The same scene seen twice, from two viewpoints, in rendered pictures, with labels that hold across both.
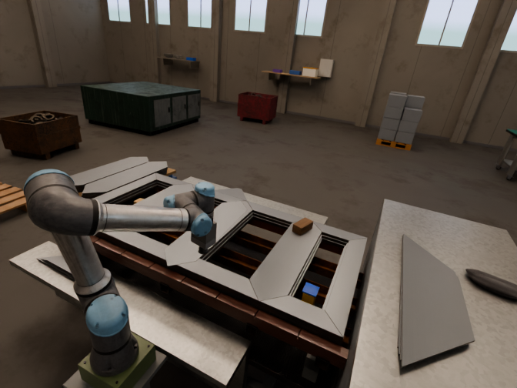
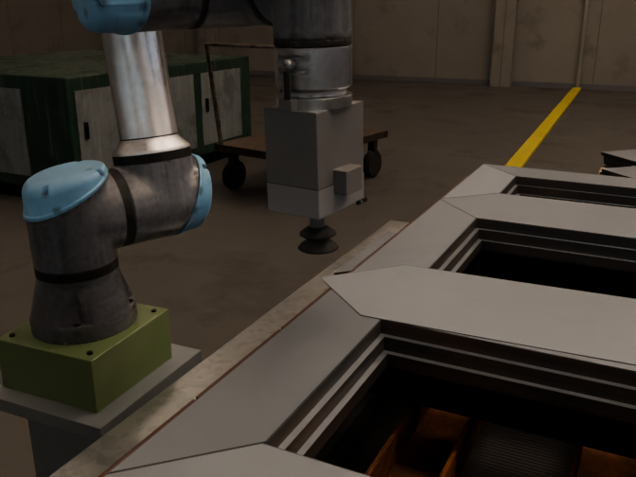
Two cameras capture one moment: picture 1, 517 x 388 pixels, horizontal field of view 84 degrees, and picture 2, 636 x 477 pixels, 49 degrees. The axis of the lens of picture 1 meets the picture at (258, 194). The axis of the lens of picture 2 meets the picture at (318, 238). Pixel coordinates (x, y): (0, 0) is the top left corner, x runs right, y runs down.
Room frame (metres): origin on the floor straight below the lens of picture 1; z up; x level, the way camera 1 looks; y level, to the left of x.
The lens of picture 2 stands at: (1.04, -0.48, 1.21)
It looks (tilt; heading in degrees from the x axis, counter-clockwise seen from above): 19 degrees down; 93
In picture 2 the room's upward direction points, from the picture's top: straight up
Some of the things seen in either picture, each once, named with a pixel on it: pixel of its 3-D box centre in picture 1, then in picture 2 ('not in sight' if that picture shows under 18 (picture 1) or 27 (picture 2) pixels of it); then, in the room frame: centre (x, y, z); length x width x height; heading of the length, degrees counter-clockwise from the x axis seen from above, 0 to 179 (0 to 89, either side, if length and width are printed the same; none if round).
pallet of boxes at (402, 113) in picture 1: (399, 119); not in sight; (7.57, -3.36, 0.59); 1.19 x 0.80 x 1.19; 158
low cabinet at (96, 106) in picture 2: not in sight; (82, 113); (-1.09, 4.87, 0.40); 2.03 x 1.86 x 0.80; 67
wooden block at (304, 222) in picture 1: (302, 225); not in sight; (1.42, -0.27, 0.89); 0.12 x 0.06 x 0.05; 140
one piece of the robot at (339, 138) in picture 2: (206, 229); (323, 150); (1.01, 0.20, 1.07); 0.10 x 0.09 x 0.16; 148
